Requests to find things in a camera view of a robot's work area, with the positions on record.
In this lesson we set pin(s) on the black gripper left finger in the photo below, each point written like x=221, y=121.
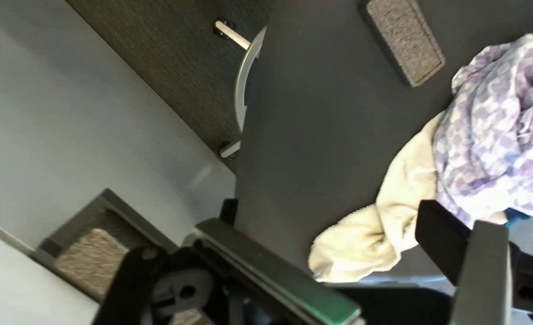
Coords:
x=266, y=271

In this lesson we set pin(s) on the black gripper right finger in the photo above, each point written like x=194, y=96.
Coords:
x=485, y=271

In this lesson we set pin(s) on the dark whiteboard eraser felt pad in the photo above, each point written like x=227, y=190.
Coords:
x=405, y=36

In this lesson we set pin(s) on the small blue object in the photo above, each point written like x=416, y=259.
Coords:
x=519, y=217

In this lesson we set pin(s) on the cream cloth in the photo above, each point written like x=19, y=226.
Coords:
x=386, y=222

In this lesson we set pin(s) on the purple white checkered cloth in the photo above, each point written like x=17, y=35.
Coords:
x=501, y=132

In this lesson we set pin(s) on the white curved plastic strip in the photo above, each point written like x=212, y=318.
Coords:
x=245, y=78

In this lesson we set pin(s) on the short metal rod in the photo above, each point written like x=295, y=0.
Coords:
x=232, y=35

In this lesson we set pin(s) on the gray felt block dark frame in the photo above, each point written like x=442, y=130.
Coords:
x=91, y=262

